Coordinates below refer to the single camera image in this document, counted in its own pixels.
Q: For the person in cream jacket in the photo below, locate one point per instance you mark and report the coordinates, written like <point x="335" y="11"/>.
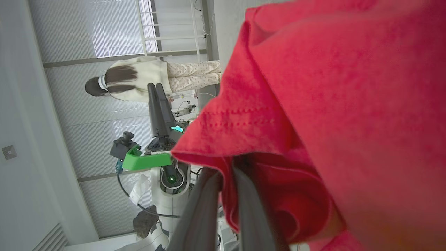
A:
<point x="146" y="75"/>

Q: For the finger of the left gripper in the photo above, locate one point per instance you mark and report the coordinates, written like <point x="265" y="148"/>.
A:
<point x="168" y="111"/>
<point x="156" y="115"/>

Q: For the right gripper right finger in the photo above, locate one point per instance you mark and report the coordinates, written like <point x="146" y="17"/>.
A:
<point x="254" y="226"/>

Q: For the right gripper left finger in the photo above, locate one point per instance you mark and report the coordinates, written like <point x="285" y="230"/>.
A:
<point x="198" y="223"/>

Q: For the white vent grille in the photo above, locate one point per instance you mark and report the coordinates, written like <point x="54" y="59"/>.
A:
<point x="52" y="240"/>

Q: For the white metal rack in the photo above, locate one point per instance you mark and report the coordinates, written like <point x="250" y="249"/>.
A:
<point x="195" y="28"/>

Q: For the brown furry object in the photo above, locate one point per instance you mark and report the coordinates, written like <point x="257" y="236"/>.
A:
<point x="144" y="223"/>

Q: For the white lab equipment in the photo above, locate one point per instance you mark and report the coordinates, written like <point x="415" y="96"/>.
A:
<point x="184" y="111"/>

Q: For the teal left camera connector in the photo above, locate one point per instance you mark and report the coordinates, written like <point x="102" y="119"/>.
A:
<point x="119" y="167"/>

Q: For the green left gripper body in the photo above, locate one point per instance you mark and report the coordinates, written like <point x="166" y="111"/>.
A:
<point x="150" y="161"/>

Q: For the red and white basketball jersey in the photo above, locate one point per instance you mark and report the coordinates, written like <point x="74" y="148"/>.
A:
<point x="331" y="104"/>

